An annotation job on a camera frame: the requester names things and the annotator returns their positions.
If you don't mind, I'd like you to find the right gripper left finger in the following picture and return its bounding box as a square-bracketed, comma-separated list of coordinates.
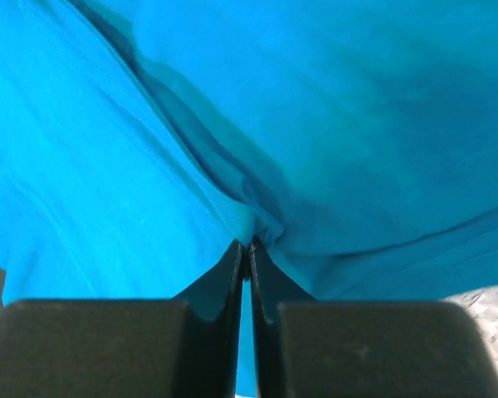
[0, 241, 244, 397]

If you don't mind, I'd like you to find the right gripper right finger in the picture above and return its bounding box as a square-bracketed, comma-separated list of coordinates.
[248, 240, 498, 397]

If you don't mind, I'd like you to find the teal blue t-shirt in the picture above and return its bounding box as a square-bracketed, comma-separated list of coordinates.
[0, 0, 498, 397]

